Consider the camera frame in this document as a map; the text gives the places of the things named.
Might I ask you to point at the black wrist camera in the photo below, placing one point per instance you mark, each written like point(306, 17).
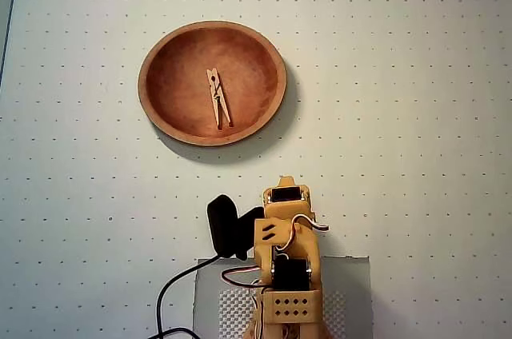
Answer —
point(224, 227)

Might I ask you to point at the grey metal base plate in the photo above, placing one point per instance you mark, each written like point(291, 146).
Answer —
point(348, 275)

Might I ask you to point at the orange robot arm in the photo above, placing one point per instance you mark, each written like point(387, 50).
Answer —
point(308, 251)

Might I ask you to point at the round wooden bowl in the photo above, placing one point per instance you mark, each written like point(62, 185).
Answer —
point(180, 75)

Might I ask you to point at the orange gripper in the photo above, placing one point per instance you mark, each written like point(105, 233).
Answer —
point(285, 208)

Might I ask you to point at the white dotted paper mat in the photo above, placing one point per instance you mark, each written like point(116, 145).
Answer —
point(400, 75)

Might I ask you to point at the wooden clothespin with metal spring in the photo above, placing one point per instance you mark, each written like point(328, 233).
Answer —
point(218, 99)

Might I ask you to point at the white anti-slip mesh pad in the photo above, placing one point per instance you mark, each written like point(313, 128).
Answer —
point(234, 315)

